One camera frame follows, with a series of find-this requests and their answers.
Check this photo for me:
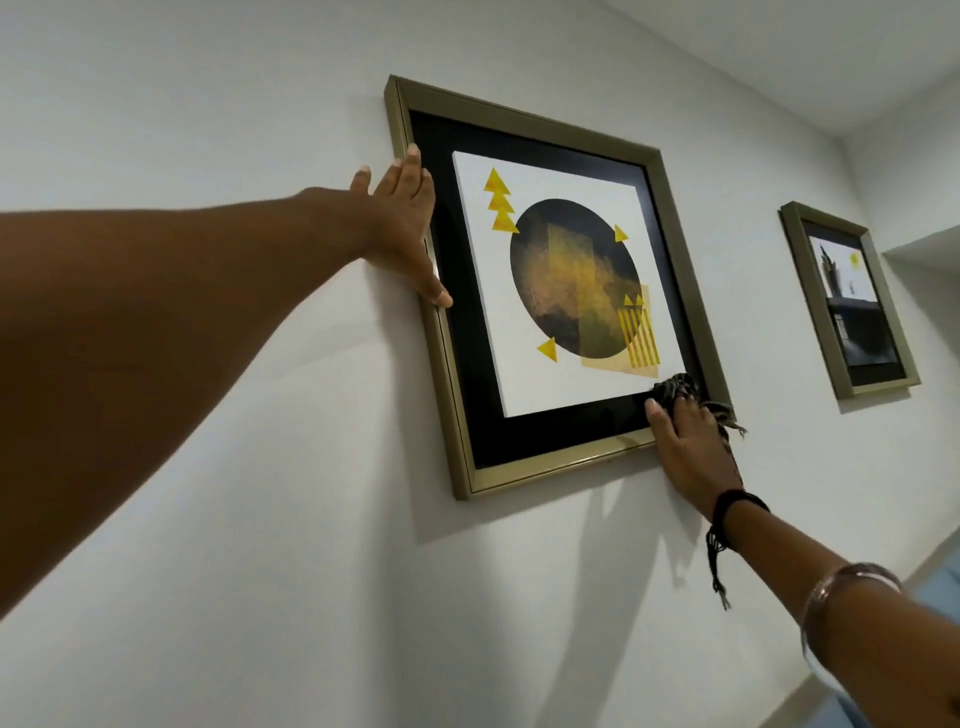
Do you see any silver bangle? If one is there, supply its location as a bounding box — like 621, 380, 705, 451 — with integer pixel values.
798, 561, 906, 700

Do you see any large gold framed circle picture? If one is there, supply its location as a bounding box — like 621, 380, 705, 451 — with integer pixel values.
383, 74, 735, 502

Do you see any person's right hand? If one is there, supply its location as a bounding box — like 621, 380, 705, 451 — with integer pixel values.
644, 396, 745, 520

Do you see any person's left hand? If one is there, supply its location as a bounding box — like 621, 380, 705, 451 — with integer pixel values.
300, 143, 455, 310

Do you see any dark patterned cleaning cloth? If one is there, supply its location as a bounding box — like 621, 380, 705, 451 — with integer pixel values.
649, 372, 749, 444

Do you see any person's right forearm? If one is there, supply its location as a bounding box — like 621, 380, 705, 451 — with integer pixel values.
716, 498, 960, 728

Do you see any small gold framed picture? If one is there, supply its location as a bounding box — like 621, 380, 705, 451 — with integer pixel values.
777, 200, 923, 401

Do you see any black thread wristband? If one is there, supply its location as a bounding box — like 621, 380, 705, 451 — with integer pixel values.
704, 489, 772, 612

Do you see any person's left forearm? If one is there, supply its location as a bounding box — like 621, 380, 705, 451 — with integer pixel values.
0, 189, 361, 622

